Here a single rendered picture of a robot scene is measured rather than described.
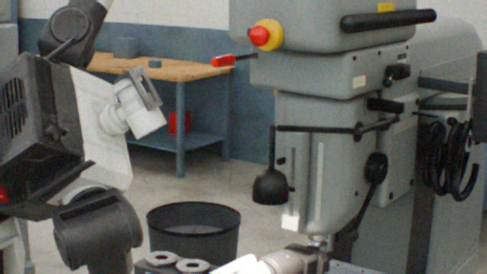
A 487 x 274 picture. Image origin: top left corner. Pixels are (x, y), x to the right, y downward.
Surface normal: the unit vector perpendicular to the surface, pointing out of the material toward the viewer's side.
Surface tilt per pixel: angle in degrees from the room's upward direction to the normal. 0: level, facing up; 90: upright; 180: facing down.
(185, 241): 93
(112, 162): 58
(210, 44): 90
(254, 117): 90
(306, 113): 90
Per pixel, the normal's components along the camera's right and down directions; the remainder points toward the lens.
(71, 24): 0.10, -0.24
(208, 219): -0.33, 0.18
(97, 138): 0.78, -0.42
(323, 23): 0.01, 0.25
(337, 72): -0.62, 0.20
